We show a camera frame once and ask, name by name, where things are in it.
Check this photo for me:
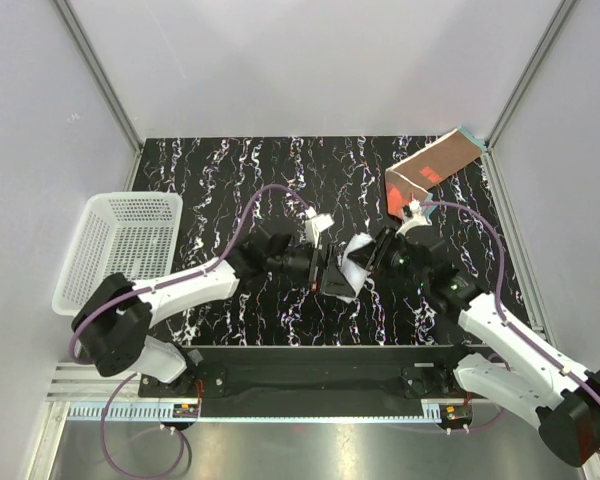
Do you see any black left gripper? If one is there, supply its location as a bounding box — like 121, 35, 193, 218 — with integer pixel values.
266, 241, 355, 299

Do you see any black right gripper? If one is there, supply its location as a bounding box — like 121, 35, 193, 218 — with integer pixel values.
347, 226, 428, 288

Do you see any white terry towel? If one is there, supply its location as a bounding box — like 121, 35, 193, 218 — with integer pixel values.
338, 233, 373, 303

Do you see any brown towel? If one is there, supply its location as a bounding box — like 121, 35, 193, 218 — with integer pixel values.
384, 127, 487, 220

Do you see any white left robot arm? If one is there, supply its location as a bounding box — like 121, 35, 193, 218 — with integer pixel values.
72, 229, 363, 396

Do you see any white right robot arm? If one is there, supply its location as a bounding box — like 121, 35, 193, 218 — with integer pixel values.
343, 226, 600, 467

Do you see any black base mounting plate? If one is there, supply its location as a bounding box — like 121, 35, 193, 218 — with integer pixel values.
139, 345, 468, 422

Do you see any white plastic basket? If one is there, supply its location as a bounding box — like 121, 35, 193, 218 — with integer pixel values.
51, 192, 183, 317

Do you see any aluminium front rail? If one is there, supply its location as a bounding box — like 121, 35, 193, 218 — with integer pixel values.
47, 363, 590, 401

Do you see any white slotted cable duct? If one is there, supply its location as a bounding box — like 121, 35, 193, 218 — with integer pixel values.
67, 402, 197, 422

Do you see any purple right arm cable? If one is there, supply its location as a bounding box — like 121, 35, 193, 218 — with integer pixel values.
414, 199, 600, 457

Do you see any left aluminium corner post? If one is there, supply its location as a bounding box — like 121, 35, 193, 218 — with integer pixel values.
52, 0, 145, 154

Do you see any aluminium corner post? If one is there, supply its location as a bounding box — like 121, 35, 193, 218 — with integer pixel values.
485, 0, 580, 151
52, 0, 145, 154

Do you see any right aluminium corner post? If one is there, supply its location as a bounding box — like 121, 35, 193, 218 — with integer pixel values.
485, 0, 580, 151

